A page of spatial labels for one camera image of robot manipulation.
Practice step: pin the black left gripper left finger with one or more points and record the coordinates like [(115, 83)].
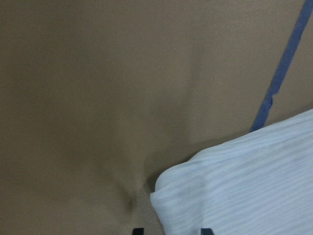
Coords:
[(138, 231)]

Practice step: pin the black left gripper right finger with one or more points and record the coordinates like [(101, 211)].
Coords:
[(206, 231)]

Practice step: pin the light blue button shirt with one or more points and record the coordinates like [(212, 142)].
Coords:
[(257, 184)]

